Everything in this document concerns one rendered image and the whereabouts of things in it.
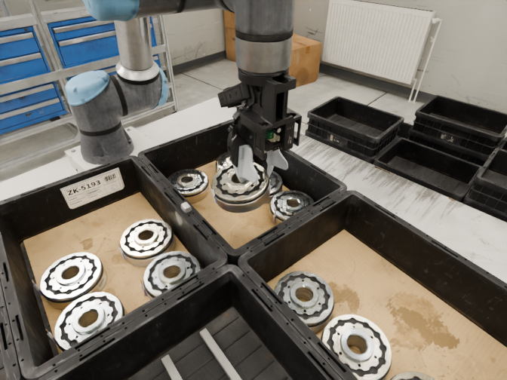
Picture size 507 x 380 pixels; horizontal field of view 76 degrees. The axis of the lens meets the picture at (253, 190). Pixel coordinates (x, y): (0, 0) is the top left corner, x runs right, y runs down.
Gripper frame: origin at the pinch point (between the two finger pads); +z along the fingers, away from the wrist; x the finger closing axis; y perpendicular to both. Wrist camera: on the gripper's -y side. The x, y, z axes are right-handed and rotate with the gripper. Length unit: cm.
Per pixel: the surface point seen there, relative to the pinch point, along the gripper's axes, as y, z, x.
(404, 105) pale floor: -119, 101, 257
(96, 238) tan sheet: -18.1, 16.5, -28.4
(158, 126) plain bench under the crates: -82, 30, 8
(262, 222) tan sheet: -2.1, 16.5, 3.8
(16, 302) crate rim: -1.0, 6.3, -40.7
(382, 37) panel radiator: -161, 49, 256
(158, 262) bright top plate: -2.2, 13.5, -20.3
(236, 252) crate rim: 9.0, 6.3, -9.7
